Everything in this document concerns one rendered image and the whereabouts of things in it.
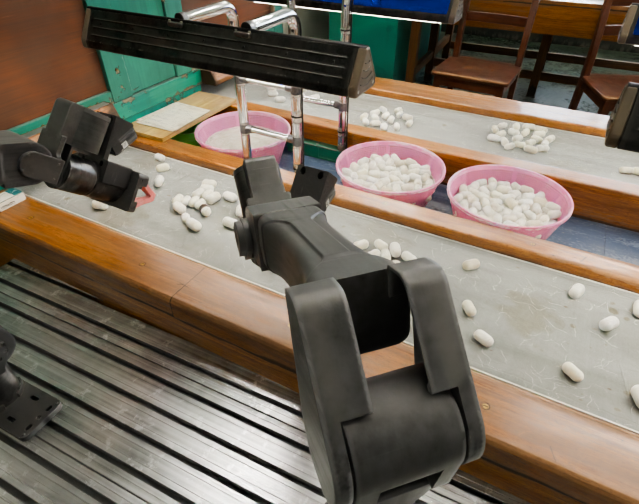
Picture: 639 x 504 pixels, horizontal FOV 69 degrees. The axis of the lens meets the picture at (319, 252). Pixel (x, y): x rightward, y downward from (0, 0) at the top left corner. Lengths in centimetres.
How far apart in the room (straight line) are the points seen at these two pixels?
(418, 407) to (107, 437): 59
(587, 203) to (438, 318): 101
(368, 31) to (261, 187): 316
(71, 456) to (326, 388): 59
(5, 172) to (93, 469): 42
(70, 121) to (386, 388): 60
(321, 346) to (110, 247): 75
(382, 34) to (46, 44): 265
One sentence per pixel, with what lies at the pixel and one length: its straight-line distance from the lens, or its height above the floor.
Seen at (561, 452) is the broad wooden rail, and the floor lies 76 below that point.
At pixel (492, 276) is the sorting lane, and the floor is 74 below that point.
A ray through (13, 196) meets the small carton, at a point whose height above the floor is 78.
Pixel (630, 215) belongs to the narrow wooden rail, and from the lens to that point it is 128.
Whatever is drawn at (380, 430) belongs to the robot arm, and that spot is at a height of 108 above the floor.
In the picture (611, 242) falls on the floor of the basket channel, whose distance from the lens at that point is 123.
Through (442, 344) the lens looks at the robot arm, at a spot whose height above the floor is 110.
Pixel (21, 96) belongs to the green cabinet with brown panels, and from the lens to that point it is 129.
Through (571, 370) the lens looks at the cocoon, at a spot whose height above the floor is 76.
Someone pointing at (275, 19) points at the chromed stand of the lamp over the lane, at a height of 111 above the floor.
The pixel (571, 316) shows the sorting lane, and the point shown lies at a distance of 89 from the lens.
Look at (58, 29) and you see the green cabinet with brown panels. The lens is 133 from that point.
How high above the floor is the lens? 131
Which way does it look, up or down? 39 degrees down
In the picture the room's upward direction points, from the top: straight up
